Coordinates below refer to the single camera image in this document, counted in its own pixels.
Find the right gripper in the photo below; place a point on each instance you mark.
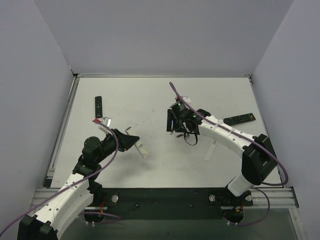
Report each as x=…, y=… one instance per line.
x=171, y=120

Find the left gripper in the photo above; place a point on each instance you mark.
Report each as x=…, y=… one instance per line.
x=122, y=140

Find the white remote control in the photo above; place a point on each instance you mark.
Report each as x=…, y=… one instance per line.
x=139, y=144

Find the white battery cover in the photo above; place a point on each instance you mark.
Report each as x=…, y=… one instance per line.
x=210, y=151

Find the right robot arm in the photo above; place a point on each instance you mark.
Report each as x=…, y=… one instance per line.
x=256, y=152

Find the slim black remote control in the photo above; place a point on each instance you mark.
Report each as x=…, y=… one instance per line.
x=98, y=107

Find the wide black remote control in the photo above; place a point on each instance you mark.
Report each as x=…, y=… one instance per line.
x=239, y=119

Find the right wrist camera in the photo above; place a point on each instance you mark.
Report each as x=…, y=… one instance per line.
x=184, y=99

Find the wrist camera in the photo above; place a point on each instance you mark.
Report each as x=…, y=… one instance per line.
x=184, y=99
x=103, y=122

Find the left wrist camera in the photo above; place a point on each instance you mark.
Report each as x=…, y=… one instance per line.
x=103, y=122

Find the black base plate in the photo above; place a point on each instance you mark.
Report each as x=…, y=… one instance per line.
x=204, y=203

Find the aluminium frame rail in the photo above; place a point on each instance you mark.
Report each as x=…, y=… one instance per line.
x=279, y=197

